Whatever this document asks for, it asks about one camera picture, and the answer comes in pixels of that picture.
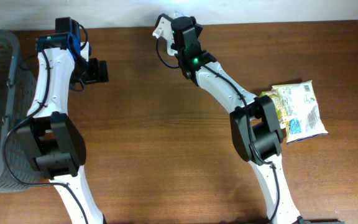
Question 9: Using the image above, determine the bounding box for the green tea carton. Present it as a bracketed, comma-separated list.
[259, 90, 288, 129]

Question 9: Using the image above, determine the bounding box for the yellow snack bag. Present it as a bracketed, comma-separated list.
[272, 80, 328, 144]

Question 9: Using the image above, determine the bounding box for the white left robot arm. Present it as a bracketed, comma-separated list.
[13, 17, 109, 223]

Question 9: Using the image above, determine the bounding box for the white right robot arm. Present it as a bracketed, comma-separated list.
[171, 16, 304, 223]

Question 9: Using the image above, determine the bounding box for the grey plastic mesh basket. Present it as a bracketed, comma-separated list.
[0, 30, 41, 194]

